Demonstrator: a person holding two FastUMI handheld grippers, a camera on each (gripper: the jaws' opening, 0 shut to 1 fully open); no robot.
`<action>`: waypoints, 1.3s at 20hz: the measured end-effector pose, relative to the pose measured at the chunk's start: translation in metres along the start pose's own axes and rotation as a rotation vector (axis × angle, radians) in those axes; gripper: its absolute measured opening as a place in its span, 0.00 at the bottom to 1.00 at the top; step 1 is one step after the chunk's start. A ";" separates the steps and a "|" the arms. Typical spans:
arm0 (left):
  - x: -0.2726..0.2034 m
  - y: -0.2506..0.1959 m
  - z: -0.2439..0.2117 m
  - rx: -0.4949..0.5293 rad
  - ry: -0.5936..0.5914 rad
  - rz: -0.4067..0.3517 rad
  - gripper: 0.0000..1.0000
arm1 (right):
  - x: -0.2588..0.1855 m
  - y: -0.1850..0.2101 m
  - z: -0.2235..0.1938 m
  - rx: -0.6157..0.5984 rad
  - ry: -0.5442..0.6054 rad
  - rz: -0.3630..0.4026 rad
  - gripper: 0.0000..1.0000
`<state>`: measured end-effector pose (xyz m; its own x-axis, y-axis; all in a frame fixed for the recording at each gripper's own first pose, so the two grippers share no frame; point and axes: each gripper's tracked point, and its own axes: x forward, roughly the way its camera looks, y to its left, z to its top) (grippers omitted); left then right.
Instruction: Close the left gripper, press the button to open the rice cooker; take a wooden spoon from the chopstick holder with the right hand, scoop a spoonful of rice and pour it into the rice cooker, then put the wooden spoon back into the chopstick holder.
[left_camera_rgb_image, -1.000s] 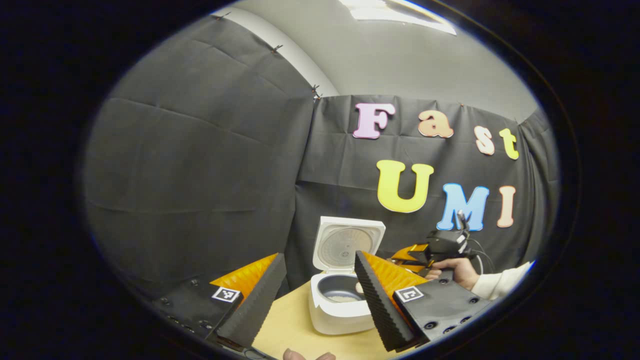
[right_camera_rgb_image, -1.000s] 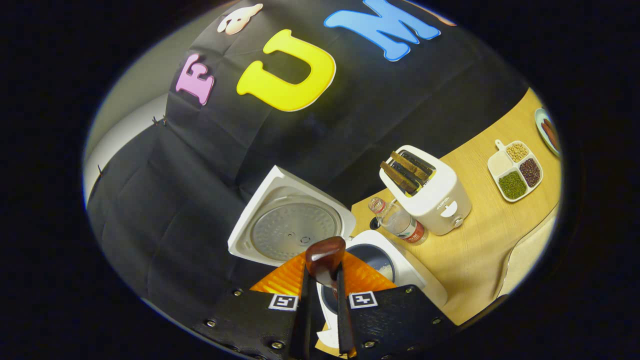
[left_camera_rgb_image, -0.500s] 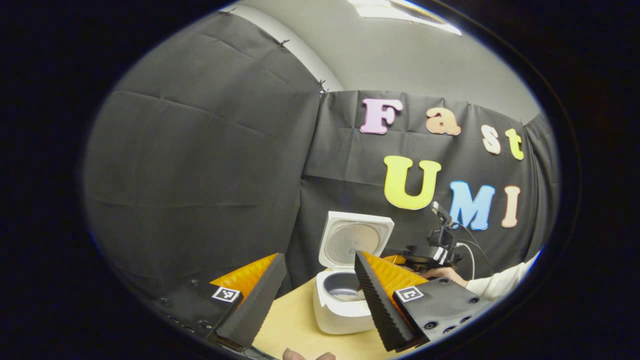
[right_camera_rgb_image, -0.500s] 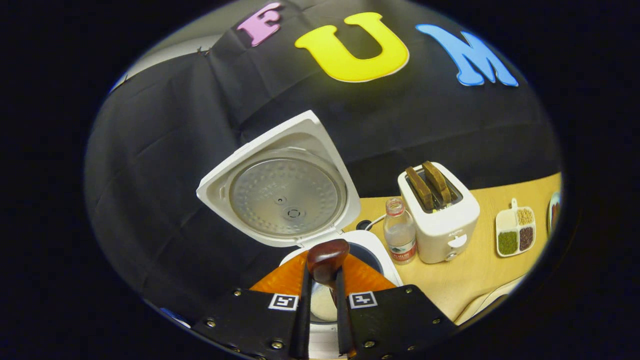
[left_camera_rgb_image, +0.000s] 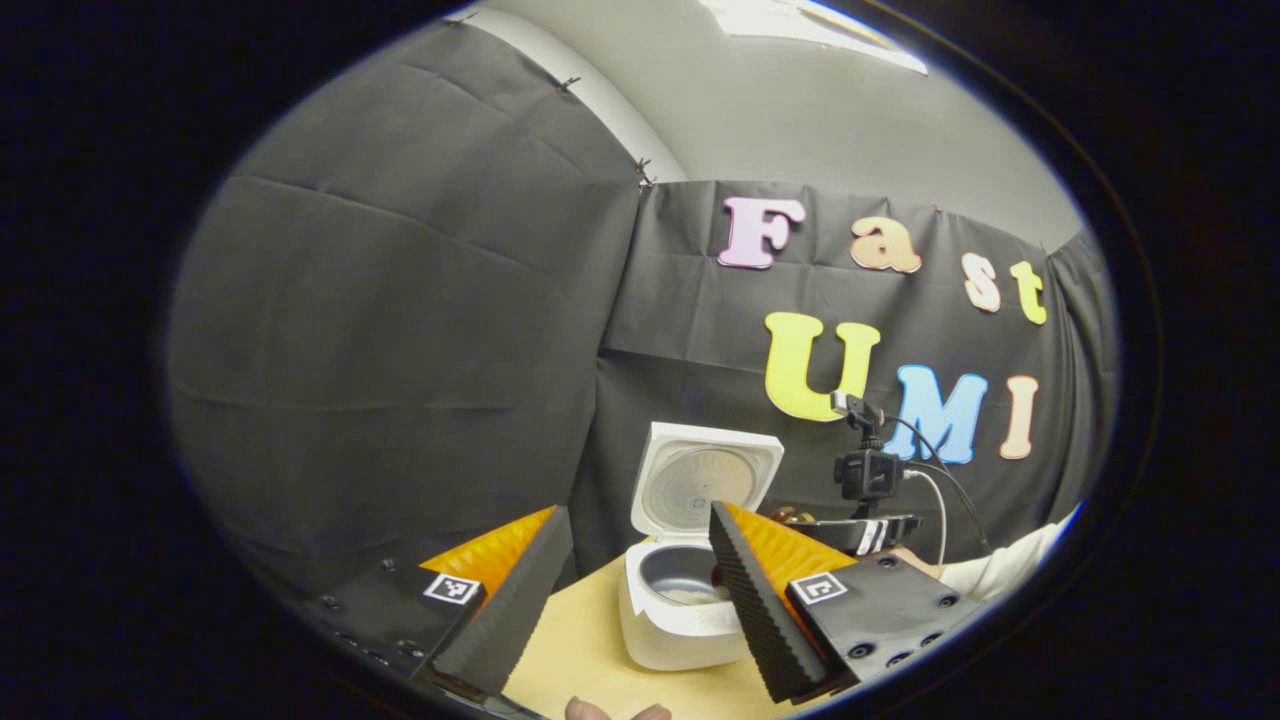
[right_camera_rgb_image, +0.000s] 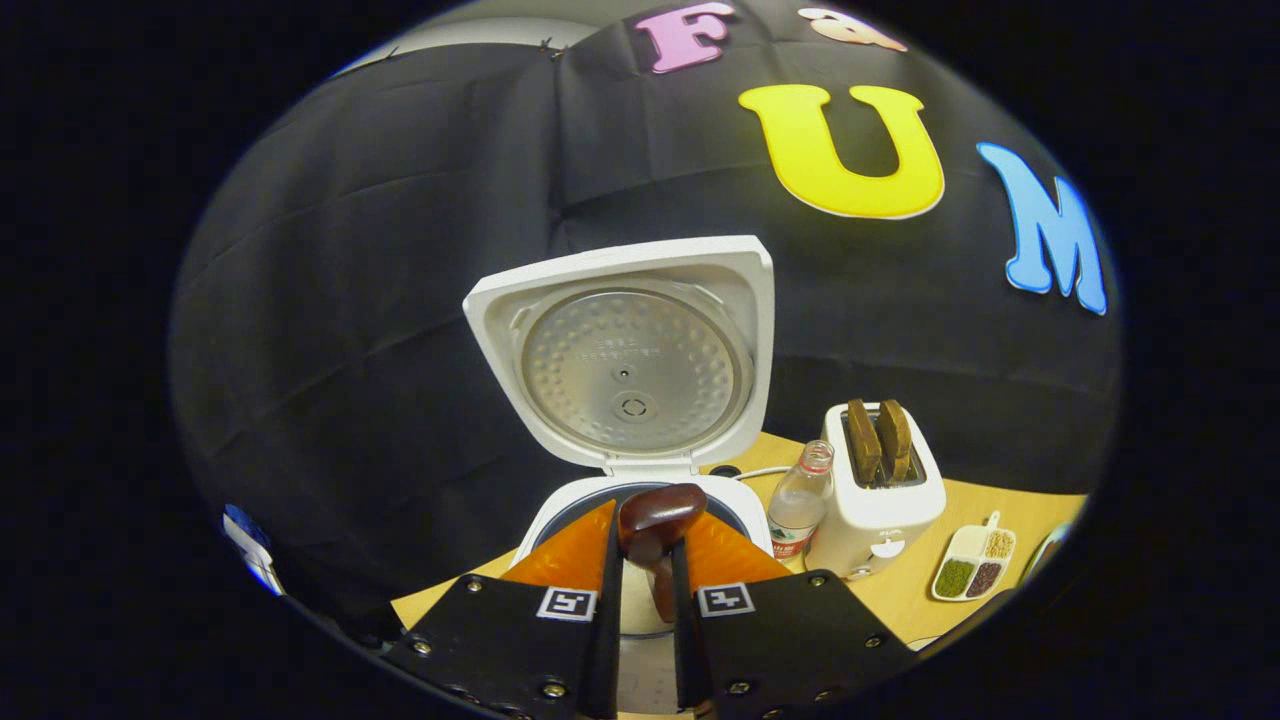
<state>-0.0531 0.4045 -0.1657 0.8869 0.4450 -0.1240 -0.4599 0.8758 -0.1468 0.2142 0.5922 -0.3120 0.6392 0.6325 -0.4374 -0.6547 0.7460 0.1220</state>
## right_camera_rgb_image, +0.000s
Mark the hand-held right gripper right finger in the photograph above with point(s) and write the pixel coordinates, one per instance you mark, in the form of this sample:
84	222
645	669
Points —
683	640

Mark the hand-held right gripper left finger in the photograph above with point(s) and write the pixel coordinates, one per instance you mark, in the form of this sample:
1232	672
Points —
610	620

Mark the brown wooden spoon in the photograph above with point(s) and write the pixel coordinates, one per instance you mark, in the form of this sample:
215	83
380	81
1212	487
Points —
660	510

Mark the white rice cooker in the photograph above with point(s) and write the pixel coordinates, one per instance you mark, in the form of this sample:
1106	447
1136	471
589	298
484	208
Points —
630	370

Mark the clear plastic bottle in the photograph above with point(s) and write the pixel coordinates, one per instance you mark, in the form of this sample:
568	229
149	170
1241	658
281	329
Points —
798	505

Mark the white toaster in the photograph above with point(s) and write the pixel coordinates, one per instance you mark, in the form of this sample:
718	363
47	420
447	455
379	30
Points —
885	520

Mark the brown toast slice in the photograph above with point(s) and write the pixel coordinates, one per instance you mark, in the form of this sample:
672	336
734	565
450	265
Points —
864	445
895	440

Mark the white divided grain dish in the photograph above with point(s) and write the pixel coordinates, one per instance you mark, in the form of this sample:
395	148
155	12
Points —
972	565

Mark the blue and white object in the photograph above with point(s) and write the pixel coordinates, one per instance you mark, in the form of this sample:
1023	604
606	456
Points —
250	545

